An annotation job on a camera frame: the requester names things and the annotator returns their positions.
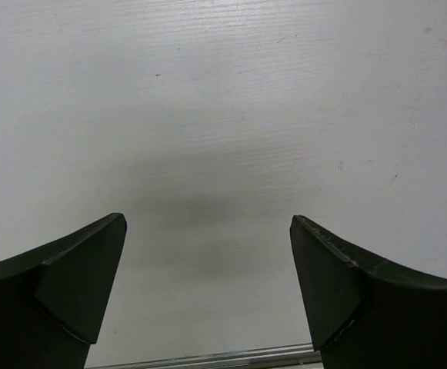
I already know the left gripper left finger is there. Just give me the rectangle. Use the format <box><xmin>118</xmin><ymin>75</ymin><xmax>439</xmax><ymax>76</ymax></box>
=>
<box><xmin>0</xmin><ymin>213</ymin><xmax>127</xmax><ymax>369</ymax></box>

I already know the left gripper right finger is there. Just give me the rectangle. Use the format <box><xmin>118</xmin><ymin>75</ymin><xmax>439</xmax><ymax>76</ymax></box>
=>
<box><xmin>290</xmin><ymin>215</ymin><xmax>447</xmax><ymax>368</ymax></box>

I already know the aluminium rail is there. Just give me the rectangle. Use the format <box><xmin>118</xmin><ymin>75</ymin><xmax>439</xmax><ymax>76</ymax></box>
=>
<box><xmin>98</xmin><ymin>344</ymin><xmax>322</xmax><ymax>369</ymax></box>

